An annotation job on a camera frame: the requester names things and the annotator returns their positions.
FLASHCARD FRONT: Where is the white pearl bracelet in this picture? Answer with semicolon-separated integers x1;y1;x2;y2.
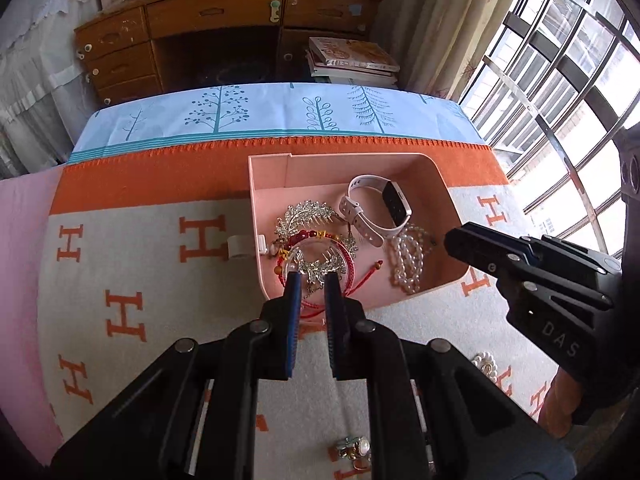
389;225;437;295

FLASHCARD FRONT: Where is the pearl hair clip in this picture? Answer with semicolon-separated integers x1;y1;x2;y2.
470;351;501;386

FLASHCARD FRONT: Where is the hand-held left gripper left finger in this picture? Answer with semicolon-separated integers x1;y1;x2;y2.
50;271;304;480

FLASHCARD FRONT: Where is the orange patterned blanket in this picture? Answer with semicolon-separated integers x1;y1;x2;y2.
37;139;566;480

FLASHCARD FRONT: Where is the metal window grille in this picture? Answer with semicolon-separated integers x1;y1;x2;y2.
457;0;640;261

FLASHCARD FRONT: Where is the red string bracelet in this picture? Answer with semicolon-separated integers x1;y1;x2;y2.
276;240;384;319

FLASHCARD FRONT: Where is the wooden desk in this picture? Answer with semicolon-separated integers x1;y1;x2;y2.
74;0;383;107

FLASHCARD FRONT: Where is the pink storage box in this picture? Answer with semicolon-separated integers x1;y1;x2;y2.
227;152;471;311

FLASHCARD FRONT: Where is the silver crystal hair comb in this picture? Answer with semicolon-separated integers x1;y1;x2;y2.
294;251;347;292

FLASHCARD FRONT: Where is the pink bedsheet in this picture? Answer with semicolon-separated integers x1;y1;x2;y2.
0;165;68;463

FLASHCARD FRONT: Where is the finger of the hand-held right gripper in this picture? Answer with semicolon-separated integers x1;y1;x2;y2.
443;231;617;377
450;221;622;275

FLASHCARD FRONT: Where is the stack of books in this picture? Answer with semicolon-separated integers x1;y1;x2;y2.
305;36;401;86

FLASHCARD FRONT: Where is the white smart watch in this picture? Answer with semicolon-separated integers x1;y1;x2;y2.
340;174;414;248

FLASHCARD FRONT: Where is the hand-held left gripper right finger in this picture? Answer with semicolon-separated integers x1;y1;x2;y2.
322;271;576;480

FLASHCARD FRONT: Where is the silver leaf hair comb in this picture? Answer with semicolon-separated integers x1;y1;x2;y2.
274;200;359;257

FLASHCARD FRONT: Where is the white lace covered furniture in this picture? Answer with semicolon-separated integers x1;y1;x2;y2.
0;0;107;177

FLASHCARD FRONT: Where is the red beaded bracelet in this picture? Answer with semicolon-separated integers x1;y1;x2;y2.
270;229;351;261

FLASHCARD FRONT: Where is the beige curtain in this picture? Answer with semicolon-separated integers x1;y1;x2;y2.
360;0;531;102

